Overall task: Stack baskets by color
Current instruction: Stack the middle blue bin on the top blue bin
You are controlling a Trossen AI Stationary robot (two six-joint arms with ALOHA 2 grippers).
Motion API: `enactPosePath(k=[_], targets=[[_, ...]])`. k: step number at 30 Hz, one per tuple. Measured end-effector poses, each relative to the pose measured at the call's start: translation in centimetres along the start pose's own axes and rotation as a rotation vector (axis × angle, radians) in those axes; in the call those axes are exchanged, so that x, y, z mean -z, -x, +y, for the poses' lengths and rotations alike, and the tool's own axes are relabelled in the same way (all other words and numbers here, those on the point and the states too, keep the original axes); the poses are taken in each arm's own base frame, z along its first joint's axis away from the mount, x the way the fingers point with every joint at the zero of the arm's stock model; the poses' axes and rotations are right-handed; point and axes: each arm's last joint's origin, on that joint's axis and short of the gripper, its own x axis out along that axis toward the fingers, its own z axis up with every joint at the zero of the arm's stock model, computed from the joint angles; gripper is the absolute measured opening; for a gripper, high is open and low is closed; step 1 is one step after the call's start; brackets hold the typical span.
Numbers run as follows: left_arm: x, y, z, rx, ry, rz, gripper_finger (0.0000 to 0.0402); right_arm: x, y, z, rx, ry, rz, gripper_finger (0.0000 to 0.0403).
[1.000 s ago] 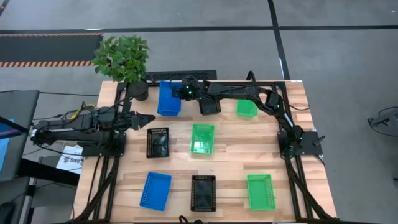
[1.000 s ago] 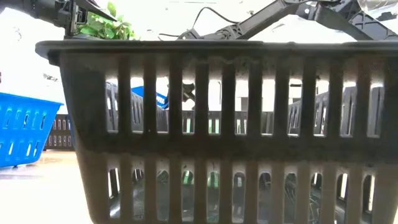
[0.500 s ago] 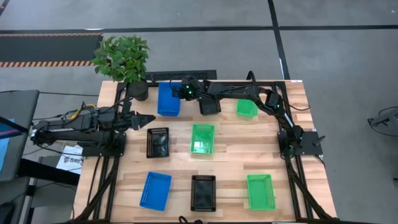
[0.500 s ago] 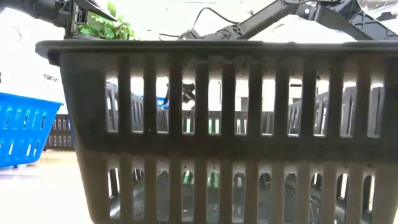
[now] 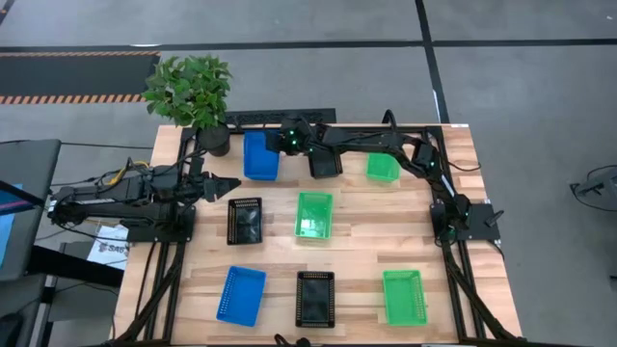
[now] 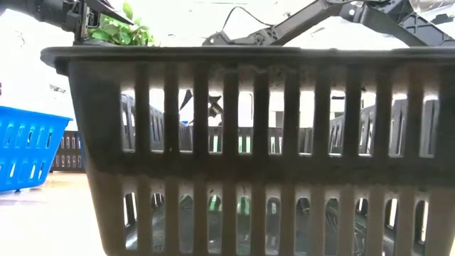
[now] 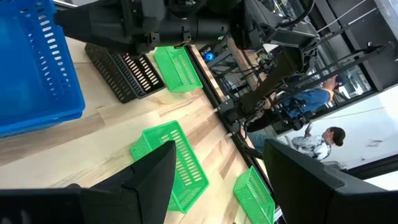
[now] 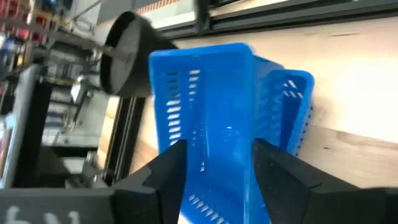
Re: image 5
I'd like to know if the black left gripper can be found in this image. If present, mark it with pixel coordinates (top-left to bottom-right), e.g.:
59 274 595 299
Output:
182 172 242 202

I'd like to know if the blue plastic basket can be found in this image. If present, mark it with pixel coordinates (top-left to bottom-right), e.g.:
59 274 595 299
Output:
215 265 268 329
242 130 282 182

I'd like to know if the black plastic basket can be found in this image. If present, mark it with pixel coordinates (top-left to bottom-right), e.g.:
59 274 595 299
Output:
294 270 336 330
226 196 264 247
307 144 344 180

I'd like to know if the green plastic basket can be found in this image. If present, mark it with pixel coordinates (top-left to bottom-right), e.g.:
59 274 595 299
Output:
382 269 430 328
365 152 402 184
293 191 335 241

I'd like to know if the black patterned floor grille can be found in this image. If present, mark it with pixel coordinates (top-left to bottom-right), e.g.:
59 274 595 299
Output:
224 107 337 128

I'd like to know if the black plant pot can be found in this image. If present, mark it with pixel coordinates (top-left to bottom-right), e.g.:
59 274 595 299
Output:
196 122 231 158

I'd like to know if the green leafy potted plant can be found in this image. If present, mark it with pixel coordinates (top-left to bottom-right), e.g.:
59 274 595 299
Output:
141 53 234 130

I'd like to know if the white printed paper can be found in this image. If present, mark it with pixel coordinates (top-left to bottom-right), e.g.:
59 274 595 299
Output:
86 224 131 271

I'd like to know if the black desk beam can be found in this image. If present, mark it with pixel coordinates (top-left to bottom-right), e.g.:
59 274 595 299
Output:
26 244 125 289

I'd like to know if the black hazard striped floor mat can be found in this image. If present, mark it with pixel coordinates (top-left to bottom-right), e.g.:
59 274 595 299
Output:
0 49 162 106

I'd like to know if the dark grey desk top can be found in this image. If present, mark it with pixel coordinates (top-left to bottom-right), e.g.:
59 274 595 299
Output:
0 138 63 283

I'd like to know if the black slanted bar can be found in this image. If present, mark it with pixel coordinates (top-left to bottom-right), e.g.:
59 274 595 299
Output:
0 178 52 209

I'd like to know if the blue flat sheet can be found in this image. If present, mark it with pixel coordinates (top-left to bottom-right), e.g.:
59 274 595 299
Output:
0 182 16 269

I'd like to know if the black rounded object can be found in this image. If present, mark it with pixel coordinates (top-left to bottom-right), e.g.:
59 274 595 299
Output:
0 311 25 347

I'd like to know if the black aluminium table frame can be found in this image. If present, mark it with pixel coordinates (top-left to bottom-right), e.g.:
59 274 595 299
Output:
113 122 524 347

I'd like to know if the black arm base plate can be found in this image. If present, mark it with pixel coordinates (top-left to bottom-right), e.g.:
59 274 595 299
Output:
125 204 197 244
429 200 502 242

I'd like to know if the yellow cable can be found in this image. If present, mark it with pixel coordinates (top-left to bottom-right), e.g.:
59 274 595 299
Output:
106 160 149 187

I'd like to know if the thin black floor cable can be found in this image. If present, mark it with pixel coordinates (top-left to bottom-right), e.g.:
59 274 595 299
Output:
61 141 155 150

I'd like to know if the black cable bundle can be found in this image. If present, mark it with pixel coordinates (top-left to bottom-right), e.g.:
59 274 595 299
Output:
273 333 312 347

